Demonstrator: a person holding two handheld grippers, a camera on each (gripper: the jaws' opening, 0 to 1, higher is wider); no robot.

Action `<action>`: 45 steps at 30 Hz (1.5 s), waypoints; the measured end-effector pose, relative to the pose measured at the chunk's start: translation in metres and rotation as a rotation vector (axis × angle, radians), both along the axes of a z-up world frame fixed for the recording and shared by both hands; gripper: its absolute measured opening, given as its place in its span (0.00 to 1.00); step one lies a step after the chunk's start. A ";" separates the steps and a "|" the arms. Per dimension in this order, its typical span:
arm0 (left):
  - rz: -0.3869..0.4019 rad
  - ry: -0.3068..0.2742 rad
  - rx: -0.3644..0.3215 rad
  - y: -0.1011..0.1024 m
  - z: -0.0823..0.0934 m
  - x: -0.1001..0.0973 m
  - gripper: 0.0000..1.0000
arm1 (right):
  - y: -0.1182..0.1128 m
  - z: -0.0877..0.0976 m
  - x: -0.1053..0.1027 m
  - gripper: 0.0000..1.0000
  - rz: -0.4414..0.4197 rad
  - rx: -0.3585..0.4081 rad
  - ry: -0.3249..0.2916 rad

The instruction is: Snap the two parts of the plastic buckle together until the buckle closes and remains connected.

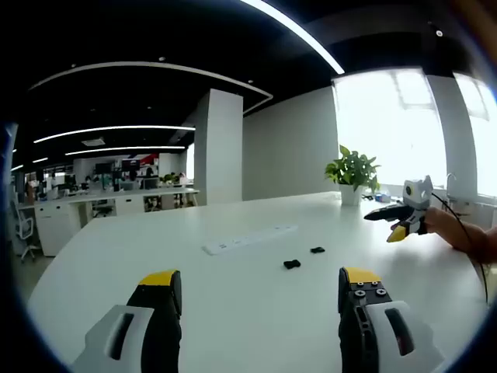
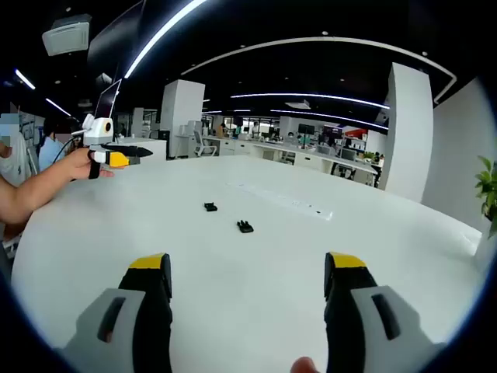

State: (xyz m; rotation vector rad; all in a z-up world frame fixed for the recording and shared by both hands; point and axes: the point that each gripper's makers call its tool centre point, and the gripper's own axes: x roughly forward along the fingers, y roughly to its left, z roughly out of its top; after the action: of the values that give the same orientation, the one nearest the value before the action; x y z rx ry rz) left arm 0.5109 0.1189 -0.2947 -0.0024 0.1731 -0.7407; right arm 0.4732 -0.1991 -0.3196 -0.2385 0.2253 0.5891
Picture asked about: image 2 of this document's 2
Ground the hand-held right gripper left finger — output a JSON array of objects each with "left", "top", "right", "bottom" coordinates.
[{"left": 57, "top": 252, "right": 174, "bottom": 373}]

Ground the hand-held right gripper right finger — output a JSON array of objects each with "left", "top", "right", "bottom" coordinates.
[{"left": 323, "top": 251, "right": 447, "bottom": 373}]

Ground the person's right hand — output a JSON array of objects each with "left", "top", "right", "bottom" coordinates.
[{"left": 291, "top": 356, "right": 318, "bottom": 373}]

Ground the silver monitor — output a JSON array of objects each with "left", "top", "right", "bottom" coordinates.
[{"left": 95, "top": 78, "right": 123, "bottom": 118}]

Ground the white office chair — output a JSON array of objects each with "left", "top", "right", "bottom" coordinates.
[{"left": 193, "top": 130, "right": 219, "bottom": 158}]

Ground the white ceiling air conditioner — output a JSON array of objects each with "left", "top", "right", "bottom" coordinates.
[{"left": 41, "top": 13, "right": 92, "bottom": 58}]

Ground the long white ceiling light strip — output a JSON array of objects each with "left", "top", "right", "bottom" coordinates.
[{"left": 123, "top": 0, "right": 207, "bottom": 79}]

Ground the long white office desk row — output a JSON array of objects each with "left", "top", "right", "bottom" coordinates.
[{"left": 201, "top": 134, "right": 380, "bottom": 188}]

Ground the white recessed power strip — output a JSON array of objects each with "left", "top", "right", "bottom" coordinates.
[{"left": 224, "top": 180, "right": 335, "bottom": 222}]

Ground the green potted plant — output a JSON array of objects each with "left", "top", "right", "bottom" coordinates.
[{"left": 474, "top": 155, "right": 497, "bottom": 222}]

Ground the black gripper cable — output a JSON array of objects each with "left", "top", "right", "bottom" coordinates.
[{"left": 53, "top": 134, "right": 85, "bottom": 165}]

